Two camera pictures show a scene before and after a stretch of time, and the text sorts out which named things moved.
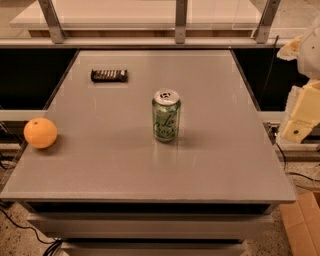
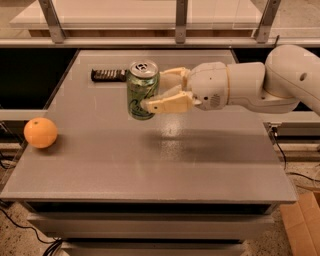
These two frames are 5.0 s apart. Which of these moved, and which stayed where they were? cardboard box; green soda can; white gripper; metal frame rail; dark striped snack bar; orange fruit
Moved: white gripper; green soda can
Stayed: cardboard box; orange fruit; dark striped snack bar; metal frame rail
